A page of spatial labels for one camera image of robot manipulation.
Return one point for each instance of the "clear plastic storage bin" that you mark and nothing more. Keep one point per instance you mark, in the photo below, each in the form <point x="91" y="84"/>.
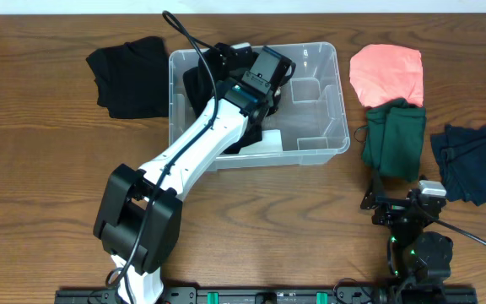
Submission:
<point x="310" y="126"/>

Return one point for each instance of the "pink folded garment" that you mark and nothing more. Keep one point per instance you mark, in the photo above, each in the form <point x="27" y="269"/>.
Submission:
<point x="380" y="73"/>

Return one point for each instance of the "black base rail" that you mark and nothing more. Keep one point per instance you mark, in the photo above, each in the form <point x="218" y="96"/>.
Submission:
<point x="348" y="294"/>

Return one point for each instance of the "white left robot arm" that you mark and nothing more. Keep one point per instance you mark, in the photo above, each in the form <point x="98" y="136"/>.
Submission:
<point x="139" y="219"/>

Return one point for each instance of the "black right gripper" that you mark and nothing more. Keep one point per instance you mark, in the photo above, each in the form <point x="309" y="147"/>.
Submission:
<point x="393" y="207"/>

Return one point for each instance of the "black sparkly knit garment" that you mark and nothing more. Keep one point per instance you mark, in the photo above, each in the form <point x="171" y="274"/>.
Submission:
<point x="218" y="70"/>

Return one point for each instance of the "dark green folded garment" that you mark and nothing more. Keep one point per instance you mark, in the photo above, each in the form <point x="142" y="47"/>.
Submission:
<point x="394" y="139"/>

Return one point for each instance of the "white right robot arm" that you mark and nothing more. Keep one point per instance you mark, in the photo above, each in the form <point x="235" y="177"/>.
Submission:
<point x="419" y="259"/>

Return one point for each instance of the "dark navy garment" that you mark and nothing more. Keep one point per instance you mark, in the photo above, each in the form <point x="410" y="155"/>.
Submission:
<point x="460" y="154"/>

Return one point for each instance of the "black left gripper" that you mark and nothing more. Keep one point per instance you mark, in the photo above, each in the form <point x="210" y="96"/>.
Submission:
<point x="229" y="55"/>

